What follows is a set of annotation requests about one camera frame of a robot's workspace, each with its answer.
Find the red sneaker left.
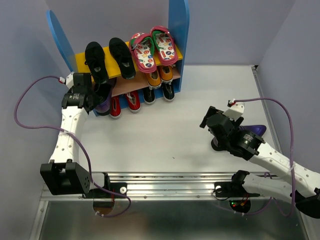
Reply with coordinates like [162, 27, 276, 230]
[109, 96, 122, 119]

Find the purple shoe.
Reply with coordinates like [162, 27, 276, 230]
[211, 124, 267, 152]
[94, 78, 117, 116]

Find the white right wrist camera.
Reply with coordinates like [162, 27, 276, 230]
[224, 102, 245, 121]

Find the black sneaker far left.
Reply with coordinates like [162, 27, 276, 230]
[84, 41, 109, 84]

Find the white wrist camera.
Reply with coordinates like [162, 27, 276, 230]
[224, 102, 245, 121]
[58, 72, 74, 89]

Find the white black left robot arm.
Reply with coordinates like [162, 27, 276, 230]
[40, 72, 116, 195]

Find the red sneaker right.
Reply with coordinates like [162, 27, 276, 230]
[125, 90, 141, 113]

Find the pink patterned sandal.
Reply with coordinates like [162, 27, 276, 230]
[150, 25, 179, 66]
[129, 32, 157, 73]

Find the blue yellow shoe shelf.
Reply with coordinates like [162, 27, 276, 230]
[46, 0, 190, 110]

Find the yellow sneaker right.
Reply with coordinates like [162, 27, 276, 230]
[158, 65, 174, 84]

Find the black sneaker on top shelf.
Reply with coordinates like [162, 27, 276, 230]
[109, 37, 136, 80]

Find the yellow sneaker left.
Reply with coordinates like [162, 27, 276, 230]
[144, 70, 162, 90]

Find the black white high-top sneaker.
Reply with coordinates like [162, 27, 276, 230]
[142, 87, 156, 105]

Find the aluminium mounting rail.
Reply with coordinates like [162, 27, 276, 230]
[39, 171, 286, 202]

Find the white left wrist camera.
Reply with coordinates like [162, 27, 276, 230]
[58, 72, 74, 89]

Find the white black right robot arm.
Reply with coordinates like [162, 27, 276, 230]
[199, 103, 320, 219]

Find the red sneaker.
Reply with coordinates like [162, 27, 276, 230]
[109, 96, 122, 119]
[125, 90, 141, 113]

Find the yellow sneaker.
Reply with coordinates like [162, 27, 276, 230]
[144, 70, 162, 90]
[158, 65, 174, 84]

